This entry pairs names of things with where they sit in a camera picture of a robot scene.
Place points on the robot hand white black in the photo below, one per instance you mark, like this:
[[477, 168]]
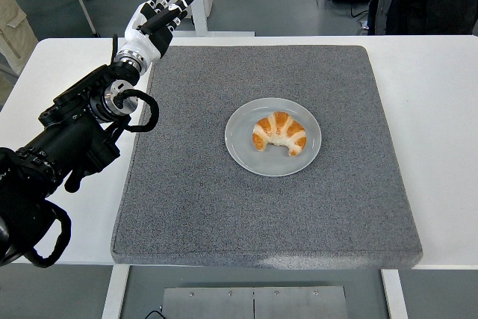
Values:
[[143, 40]]

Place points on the croissant bread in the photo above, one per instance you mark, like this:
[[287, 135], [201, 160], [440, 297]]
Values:
[[280, 128]]

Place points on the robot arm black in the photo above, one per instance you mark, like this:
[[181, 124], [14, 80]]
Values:
[[59, 143]]

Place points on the grey round plate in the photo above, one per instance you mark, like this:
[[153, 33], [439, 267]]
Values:
[[242, 147]]

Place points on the grey metal plate with screws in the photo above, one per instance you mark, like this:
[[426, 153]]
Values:
[[254, 304]]

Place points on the grey speckled mat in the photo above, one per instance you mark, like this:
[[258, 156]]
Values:
[[261, 214]]

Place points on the white table leg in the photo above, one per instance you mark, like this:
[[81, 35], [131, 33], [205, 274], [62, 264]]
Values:
[[395, 296], [114, 293]]

